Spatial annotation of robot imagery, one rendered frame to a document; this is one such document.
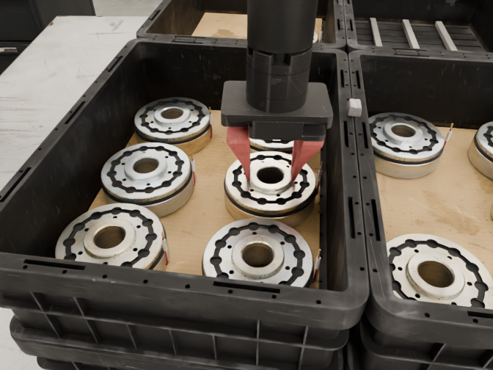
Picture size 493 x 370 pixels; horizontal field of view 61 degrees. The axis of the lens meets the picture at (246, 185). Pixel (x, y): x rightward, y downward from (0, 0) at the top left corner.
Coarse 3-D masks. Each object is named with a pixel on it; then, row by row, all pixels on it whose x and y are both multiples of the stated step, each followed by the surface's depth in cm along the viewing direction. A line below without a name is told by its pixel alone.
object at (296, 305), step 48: (240, 48) 56; (96, 96) 47; (48, 144) 40; (0, 192) 35; (48, 288) 30; (96, 288) 29; (144, 288) 28; (192, 288) 28; (240, 288) 28; (288, 288) 28
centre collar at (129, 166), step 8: (128, 160) 48; (136, 160) 48; (144, 160) 49; (152, 160) 49; (160, 160) 48; (128, 168) 47; (160, 168) 47; (128, 176) 46; (136, 176) 46; (144, 176) 46; (152, 176) 46; (160, 176) 47
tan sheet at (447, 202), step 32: (448, 128) 60; (448, 160) 54; (384, 192) 50; (416, 192) 50; (448, 192) 50; (480, 192) 50; (384, 224) 46; (416, 224) 46; (448, 224) 46; (480, 224) 46; (480, 256) 42
